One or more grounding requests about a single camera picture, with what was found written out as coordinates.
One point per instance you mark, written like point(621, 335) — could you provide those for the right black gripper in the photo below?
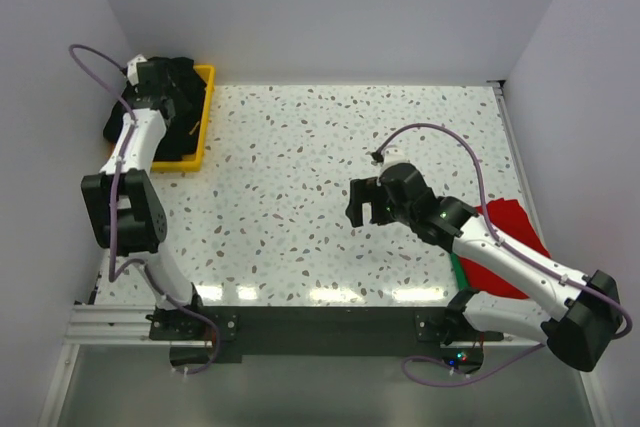
point(373, 202)

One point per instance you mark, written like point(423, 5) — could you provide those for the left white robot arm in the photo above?
point(125, 212)

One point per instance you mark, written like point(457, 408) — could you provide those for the black shirts pile in bin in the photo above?
point(182, 128)

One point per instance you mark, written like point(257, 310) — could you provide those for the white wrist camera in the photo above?
point(393, 155)
point(132, 69)

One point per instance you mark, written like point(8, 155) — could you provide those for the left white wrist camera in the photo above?
point(132, 69)

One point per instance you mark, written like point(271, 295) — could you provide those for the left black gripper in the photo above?
point(167, 85)

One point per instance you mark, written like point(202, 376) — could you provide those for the yellow plastic bin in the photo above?
point(193, 161)

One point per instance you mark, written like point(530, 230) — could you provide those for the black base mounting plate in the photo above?
point(229, 334)

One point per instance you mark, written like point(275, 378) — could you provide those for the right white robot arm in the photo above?
point(574, 314)

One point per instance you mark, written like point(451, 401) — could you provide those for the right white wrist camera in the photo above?
point(393, 155)

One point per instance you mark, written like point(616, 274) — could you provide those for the folded green t shirt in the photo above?
point(459, 272)

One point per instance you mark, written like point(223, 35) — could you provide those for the aluminium extrusion rail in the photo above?
point(114, 325)

